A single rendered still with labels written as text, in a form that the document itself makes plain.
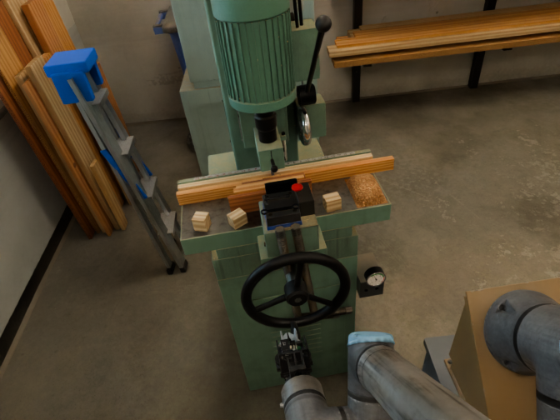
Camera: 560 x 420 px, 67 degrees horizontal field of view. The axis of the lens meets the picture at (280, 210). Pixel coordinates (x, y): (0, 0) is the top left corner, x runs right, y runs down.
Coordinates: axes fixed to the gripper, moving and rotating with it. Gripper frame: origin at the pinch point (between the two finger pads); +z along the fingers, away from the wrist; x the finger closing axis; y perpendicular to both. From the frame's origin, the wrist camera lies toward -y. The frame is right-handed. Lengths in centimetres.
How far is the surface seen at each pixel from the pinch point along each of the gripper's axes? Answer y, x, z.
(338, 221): 23.8, -20.0, 16.6
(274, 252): 22.3, -0.1, 7.3
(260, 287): 2.3, 5.1, 24.4
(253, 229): 25.8, 4.3, 16.3
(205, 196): 33.1, 16.9, 30.3
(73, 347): -48, 97, 83
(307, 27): 76, -20, 36
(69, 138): 41, 90, 137
